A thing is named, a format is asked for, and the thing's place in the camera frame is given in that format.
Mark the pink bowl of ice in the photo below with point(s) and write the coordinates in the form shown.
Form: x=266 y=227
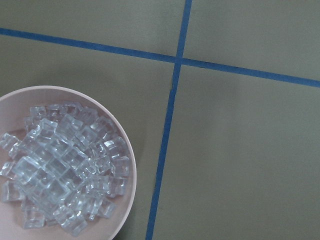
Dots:
x=69 y=168

